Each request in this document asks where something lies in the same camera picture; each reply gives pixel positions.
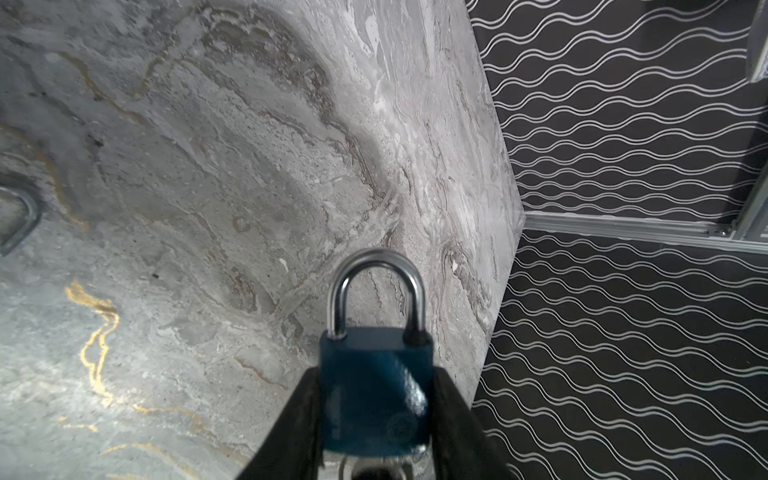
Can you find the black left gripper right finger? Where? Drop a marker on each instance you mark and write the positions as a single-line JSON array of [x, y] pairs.
[[460, 448]]

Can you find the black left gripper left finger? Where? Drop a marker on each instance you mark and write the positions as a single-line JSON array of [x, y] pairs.
[[293, 447]]

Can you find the blue padlock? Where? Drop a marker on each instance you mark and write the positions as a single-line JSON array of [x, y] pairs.
[[376, 383]]

